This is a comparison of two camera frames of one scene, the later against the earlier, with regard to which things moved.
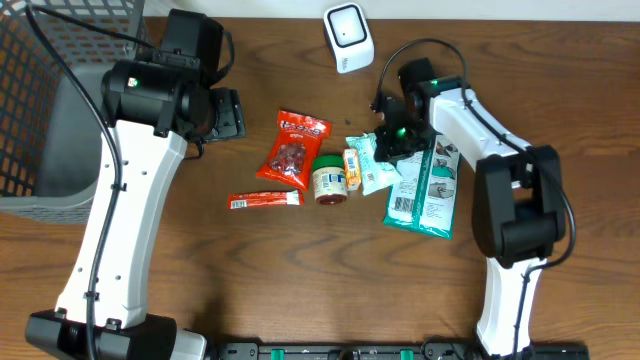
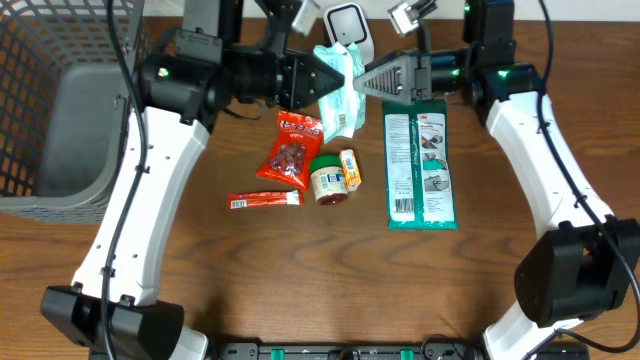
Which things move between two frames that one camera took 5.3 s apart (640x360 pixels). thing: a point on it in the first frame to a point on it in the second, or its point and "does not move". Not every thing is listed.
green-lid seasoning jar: x=329 y=180 does not move
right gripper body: x=407 y=136 to x=441 y=70
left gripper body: x=229 y=115 to x=252 y=74
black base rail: x=393 y=351 does not move
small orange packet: x=351 y=169 does not move
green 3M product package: x=425 y=196 does not move
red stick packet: x=265 y=199 does not move
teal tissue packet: x=375 y=175 to x=344 y=111
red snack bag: x=297 y=144 does not move
